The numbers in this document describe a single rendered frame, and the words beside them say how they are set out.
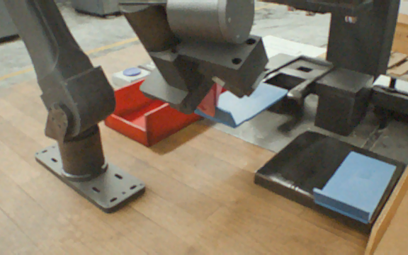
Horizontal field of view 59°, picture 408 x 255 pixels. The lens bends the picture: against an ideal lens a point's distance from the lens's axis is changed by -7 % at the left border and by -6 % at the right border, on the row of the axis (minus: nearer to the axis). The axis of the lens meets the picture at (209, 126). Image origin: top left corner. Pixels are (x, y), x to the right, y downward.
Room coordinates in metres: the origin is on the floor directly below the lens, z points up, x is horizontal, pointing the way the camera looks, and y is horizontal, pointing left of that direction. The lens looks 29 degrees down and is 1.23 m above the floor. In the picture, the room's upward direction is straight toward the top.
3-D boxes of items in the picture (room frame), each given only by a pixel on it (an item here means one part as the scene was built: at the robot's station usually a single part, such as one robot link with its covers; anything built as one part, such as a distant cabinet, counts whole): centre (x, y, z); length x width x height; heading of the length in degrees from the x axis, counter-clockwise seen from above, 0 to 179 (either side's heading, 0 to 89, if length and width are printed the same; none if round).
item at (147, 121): (0.66, 0.06, 0.93); 0.25 x 0.12 x 0.06; 141
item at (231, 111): (0.50, -0.05, 1.00); 0.15 x 0.07 x 0.03; 140
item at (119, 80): (0.78, 0.17, 0.90); 0.07 x 0.07 x 0.06; 51
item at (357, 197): (0.39, -0.20, 0.93); 0.15 x 0.07 x 0.03; 143
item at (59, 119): (0.45, 0.17, 1.00); 0.09 x 0.06 x 0.06; 149
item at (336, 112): (0.66, -0.19, 0.94); 0.20 x 0.10 x 0.07; 51
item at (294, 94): (0.58, -0.16, 0.98); 0.07 x 0.02 x 0.01; 141
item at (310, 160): (0.44, -0.18, 0.91); 0.17 x 0.16 x 0.02; 51
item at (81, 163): (0.45, 0.18, 0.94); 0.20 x 0.07 x 0.08; 51
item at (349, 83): (0.66, -0.19, 0.98); 0.20 x 0.10 x 0.01; 51
